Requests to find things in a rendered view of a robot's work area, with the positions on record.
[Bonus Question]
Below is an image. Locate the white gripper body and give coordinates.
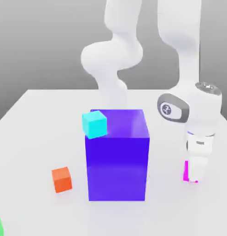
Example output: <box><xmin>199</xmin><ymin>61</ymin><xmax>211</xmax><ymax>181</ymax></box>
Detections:
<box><xmin>185</xmin><ymin>134</ymin><xmax>215</xmax><ymax>158</ymax></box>

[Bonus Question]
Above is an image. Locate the small magenta cube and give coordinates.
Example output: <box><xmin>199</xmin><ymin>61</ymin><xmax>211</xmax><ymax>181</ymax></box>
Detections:
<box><xmin>183</xmin><ymin>160</ymin><xmax>199</xmax><ymax>183</ymax></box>

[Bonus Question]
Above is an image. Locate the small cyan cube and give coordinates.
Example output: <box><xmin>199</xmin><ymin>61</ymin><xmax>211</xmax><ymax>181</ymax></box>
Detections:
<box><xmin>81</xmin><ymin>110</ymin><xmax>108</xmax><ymax>140</ymax></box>

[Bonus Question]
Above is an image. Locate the small orange cube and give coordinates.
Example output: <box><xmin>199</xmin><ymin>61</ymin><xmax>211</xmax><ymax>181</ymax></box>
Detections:
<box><xmin>51</xmin><ymin>166</ymin><xmax>73</xmax><ymax>194</ymax></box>

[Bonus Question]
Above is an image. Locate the large blue box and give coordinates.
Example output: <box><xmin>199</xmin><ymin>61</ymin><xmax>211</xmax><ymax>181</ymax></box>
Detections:
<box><xmin>85</xmin><ymin>109</ymin><xmax>150</xmax><ymax>202</ymax></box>

